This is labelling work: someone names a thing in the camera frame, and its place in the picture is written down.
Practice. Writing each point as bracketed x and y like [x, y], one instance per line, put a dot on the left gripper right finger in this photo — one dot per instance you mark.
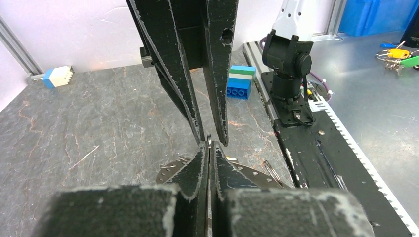
[240, 208]

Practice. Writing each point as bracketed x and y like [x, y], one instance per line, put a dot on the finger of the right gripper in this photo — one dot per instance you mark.
[219, 19]
[156, 24]

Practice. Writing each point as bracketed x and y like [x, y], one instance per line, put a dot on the blue green white block stack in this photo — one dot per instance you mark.
[239, 82]

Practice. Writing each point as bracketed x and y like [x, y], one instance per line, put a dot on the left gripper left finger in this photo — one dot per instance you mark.
[176, 208]

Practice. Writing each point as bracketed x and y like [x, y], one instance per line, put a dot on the colourful key bunch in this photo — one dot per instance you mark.
[397, 57]

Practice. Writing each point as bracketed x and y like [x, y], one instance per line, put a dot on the blue white toy block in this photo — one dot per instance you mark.
[57, 77]

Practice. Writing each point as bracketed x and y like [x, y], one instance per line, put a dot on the large metal keyring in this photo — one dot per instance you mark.
[259, 178]

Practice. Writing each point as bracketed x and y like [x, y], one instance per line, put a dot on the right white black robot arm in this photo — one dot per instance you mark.
[180, 35]

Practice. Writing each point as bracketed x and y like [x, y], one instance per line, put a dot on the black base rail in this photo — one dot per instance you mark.
[325, 155]

